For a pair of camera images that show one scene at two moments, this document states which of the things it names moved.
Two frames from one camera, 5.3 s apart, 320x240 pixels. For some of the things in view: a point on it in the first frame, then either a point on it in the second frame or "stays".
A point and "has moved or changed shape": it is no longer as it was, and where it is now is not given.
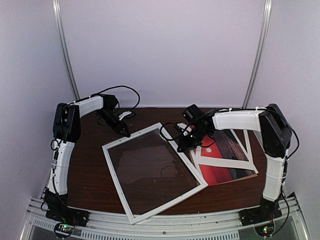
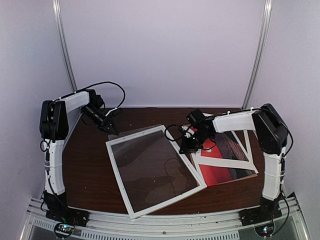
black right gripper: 186,146 stays
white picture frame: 146,213 has moved or changed shape
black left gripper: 120,126 -> 110,122
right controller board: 265,230 stays
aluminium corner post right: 268,11 stays
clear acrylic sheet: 151,172 has moved or changed shape
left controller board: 63,230 stays
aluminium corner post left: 56,6 stays
